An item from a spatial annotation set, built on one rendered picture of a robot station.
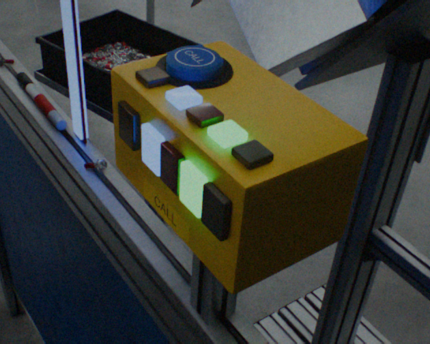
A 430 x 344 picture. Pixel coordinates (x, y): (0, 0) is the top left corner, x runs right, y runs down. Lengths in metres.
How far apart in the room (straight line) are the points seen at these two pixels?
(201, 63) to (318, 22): 0.36
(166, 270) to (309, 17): 0.37
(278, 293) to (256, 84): 1.32
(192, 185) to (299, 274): 1.43
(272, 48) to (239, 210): 0.44
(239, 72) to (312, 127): 0.08
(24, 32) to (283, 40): 2.45
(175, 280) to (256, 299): 1.13
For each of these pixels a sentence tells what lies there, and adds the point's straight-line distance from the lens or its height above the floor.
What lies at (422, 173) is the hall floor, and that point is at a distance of 2.29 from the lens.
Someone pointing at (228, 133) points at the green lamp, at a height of 1.08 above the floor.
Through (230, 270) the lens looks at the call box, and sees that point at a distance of 0.36.
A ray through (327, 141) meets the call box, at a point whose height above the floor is 1.07.
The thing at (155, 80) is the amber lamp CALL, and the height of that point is 1.08.
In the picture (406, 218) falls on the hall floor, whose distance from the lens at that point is 2.06.
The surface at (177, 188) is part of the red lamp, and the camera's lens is 0.37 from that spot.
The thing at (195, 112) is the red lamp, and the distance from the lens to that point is 0.36.
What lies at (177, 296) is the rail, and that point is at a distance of 0.54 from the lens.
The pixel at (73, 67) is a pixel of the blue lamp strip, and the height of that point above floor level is 0.96.
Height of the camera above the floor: 1.27
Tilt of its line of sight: 37 degrees down
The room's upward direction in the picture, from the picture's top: 5 degrees clockwise
